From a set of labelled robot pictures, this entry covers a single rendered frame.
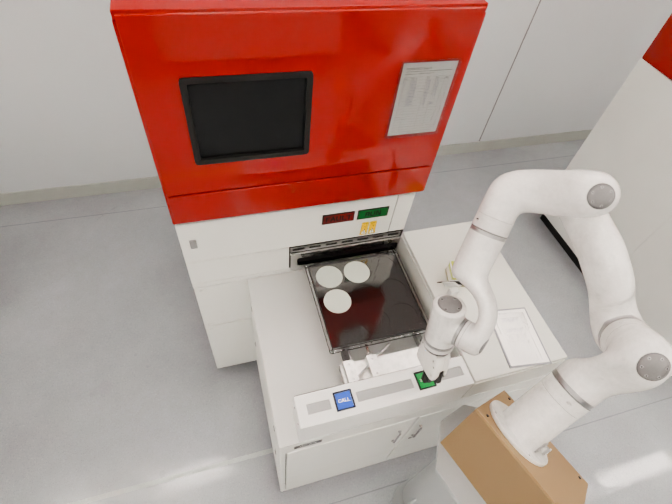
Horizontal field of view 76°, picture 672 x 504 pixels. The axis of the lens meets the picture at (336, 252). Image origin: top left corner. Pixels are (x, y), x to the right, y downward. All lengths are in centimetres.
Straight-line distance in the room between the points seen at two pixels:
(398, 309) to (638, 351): 74
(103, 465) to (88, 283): 104
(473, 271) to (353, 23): 63
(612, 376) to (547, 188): 46
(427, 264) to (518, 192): 64
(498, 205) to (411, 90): 38
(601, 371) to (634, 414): 177
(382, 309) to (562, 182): 77
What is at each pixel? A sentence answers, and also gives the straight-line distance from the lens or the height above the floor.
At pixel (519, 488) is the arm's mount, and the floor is 105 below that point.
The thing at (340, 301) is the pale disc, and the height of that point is 90.
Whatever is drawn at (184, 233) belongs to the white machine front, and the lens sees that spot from 144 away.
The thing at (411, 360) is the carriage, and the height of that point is 88.
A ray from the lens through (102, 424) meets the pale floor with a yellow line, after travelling 245.
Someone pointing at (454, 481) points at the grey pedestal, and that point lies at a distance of 148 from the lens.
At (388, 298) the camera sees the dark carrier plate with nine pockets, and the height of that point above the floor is 90.
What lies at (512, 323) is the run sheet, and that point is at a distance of 159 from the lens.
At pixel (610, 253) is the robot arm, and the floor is 151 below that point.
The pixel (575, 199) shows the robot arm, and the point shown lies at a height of 161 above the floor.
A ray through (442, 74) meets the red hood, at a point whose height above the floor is 165.
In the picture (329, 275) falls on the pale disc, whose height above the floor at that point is 90.
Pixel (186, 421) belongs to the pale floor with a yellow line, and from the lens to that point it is 234.
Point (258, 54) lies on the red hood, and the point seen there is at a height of 172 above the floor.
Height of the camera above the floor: 219
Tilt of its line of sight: 51 degrees down
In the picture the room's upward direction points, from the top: 9 degrees clockwise
